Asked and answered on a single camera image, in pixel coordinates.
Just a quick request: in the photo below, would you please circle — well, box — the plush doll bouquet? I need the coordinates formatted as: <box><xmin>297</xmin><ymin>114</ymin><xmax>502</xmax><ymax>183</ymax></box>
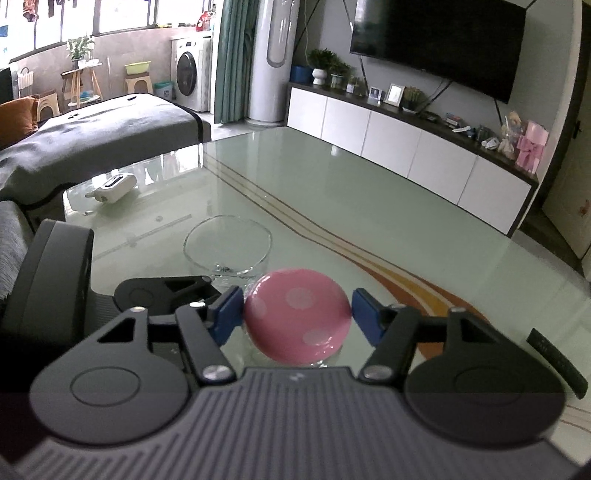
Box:
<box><xmin>497</xmin><ymin>111</ymin><xmax>524</xmax><ymax>161</ymax></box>

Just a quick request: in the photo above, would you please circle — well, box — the clear drinking glass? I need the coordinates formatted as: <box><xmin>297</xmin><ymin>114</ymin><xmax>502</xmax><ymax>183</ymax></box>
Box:
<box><xmin>183</xmin><ymin>215</ymin><xmax>273</xmax><ymax>293</ymax></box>

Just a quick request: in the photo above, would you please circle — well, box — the grey sofa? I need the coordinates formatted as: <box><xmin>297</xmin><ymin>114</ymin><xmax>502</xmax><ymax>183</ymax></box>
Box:
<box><xmin>0</xmin><ymin>93</ymin><xmax>212</xmax><ymax>218</ymax></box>

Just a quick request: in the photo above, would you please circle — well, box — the white handheld device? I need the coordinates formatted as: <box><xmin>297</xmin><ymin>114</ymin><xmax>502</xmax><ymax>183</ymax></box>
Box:
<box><xmin>85</xmin><ymin>173</ymin><xmax>137</xmax><ymax>204</ymax></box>

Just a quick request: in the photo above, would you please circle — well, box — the white tv cabinet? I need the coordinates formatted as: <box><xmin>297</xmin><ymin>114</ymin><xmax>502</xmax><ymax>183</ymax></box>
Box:
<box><xmin>287</xmin><ymin>83</ymin><xmax>539</xmax><ymax>236</ymax></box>

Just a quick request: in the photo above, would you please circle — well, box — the green curtain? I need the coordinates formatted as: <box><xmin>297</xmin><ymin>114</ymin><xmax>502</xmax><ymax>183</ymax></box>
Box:
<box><xmin>213</xmin><ymin>0</ymin><xmax>259</xmax><ymax>124</ymax></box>

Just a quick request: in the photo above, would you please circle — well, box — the black remote control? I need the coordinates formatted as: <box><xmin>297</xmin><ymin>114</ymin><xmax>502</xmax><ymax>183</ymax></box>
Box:
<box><xmin>527</xmin><ymin>328</ymin><xmax>589</xmax><ymax>399</ymax></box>

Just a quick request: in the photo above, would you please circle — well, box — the pink gift box with bow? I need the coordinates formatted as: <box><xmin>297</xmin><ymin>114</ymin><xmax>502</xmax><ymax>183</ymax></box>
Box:
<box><xmin>516</xmin><ymin>121</ymin><xmax>549</xmax><ymax>174</ymax></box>

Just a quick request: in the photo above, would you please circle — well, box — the white washing machine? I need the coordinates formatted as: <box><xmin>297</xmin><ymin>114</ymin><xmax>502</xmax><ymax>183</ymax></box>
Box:
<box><xmin>171</xmin><ymin>33</ymin><xmax>213</xmax><ymax>112</ymax></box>

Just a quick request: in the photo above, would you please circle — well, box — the pink polka dot cap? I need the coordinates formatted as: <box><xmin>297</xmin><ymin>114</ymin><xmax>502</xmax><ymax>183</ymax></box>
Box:
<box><xmin>243</xmin><ymin>269</ymin><xmax>352</xmax><ymax>358</ymax></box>

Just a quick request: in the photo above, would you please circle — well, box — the small wooden stool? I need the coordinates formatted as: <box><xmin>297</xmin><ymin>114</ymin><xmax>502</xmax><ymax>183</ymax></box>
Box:
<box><xmin>124</xmin><ymin>72</ymin><xmax>153</xmax><ymax>94</ymax></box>

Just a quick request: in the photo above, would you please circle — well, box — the potted plant white pot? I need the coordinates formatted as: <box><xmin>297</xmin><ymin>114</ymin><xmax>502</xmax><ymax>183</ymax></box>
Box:
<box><xmin>307</xmin><ymin>48</ymin><xmax>335</xmax><ymax>86</ymax></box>

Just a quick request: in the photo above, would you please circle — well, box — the black wall television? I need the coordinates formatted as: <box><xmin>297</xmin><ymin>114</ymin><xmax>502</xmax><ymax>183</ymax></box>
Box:
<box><xmin>351</xmin><ymin>0</ymin><xmax>527</xmax><ymax>103</ymax></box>

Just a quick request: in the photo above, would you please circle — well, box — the white photo frame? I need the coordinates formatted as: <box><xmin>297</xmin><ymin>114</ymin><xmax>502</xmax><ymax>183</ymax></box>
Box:
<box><xmin>383</xmin><ymin>83</ymin><xmax>406</xmax><ymax>107</ymax></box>

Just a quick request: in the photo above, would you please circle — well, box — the white tower air conditioner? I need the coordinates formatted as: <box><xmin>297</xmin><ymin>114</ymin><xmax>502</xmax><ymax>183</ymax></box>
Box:
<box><xmin>246</xmin><ymin>0</ymin><xmax>301</xmax><ymax>126</ymax></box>

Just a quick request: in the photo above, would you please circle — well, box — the white interior door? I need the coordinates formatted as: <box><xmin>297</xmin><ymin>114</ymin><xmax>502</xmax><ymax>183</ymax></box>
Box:
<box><xmin>543</xmin><ymin>80</ymin><xmax>591</xmax><ymax>259</ymax></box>

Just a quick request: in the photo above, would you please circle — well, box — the orange cushion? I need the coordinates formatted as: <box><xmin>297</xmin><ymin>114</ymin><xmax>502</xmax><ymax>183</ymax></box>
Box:
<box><xmin>0</xmin><ymin>95</ymin><xmax>39</xmax><ymax>150</ymax></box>

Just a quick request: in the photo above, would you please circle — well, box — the small cactus plant pot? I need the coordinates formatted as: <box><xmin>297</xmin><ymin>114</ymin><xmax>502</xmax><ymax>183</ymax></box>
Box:
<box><xmin>402</xmin><ymin>86</ymin><xmax>425</xmax><ymax>112</ymax></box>

